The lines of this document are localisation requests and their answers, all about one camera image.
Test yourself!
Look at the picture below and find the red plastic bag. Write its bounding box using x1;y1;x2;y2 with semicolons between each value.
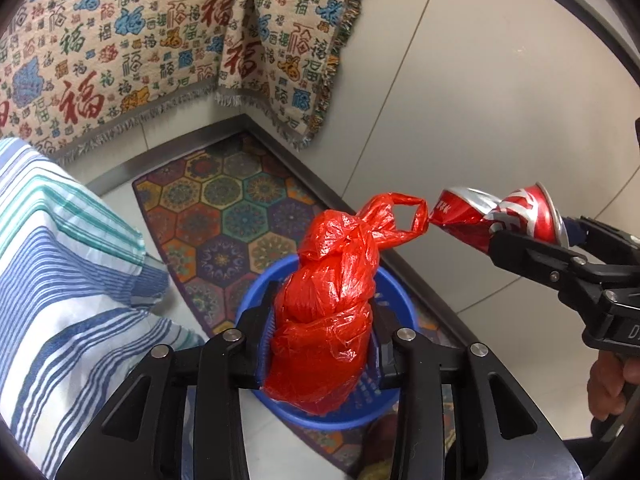
261;192;431;416

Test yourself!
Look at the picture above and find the crushed red cola can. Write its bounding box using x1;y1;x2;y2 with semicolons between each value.
430;182;570;254

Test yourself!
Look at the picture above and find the blue plastic trash basket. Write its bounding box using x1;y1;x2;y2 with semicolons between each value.
236;255;399;430

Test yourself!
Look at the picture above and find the white kitchen counter cabinet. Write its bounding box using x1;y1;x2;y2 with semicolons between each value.
244;0;640;441

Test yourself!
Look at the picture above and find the person's right hand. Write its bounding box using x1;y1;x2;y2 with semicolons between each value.
587;350;640;422

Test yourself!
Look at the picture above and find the striped blue green tablecloth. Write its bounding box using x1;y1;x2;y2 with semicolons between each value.
1;138;202;478

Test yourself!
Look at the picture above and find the patterned Chinese character blanket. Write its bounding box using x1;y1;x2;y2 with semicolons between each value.
1;0;234;155

